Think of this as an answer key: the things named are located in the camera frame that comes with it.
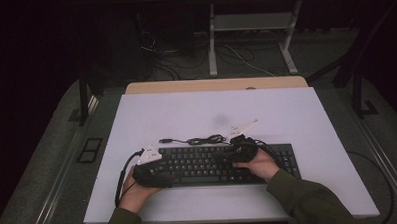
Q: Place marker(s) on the white board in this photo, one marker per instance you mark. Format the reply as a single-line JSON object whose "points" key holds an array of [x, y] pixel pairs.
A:
{"points": [[219, 104]]}

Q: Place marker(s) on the person's left hand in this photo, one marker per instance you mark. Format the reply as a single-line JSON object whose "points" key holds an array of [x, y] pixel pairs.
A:
{"points": [[134, 196]]}

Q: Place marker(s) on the black metal stand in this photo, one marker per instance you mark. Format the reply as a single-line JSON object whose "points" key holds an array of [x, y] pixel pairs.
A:
{"points": [[83, 102], [357, 93]]}

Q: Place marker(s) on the white metal desk frame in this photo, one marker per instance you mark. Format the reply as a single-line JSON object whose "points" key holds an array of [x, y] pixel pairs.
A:
{"points": [[212, 58]]}

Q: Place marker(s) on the person's right hand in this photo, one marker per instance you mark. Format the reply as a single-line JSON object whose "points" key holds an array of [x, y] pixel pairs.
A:
{"points": [[261, 166]]}

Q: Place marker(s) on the metal floor rail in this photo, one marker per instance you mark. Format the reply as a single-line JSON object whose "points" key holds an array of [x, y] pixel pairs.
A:
{"points": [[381, 152], [51, 197]]}

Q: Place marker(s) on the black keyboard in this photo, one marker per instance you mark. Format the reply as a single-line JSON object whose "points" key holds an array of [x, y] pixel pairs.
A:
{"points": [[195, 165]]}

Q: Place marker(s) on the wooden table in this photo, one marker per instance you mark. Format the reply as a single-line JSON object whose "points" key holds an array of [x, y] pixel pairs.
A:
{"points": [[185, 85]]}

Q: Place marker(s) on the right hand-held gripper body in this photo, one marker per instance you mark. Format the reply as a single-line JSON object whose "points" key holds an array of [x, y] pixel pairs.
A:
{"points": [[244, 150]]}

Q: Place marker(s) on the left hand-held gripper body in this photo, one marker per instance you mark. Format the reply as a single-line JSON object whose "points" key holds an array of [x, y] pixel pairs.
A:
{"points": [[145, 175]]}

